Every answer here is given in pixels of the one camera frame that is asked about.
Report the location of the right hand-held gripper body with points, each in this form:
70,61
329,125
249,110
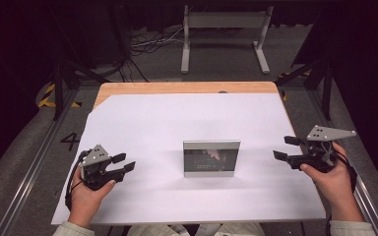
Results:
318,157

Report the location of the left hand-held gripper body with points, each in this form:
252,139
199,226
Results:
95,170

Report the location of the person's left hand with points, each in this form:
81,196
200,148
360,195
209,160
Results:
85,203

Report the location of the person's right hand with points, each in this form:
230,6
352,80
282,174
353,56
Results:
338,190

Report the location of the yellow black hazard tape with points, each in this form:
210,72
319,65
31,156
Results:
285,96
46,95

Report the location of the black metal stand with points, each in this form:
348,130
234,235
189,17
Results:
326,95
58,91

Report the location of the person's pale jacket torso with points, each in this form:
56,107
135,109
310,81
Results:
216,230

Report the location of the white metal stand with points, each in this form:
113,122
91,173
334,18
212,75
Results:
223,19

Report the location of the aluminium floor rail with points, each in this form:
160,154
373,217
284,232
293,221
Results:
36,164
367,196

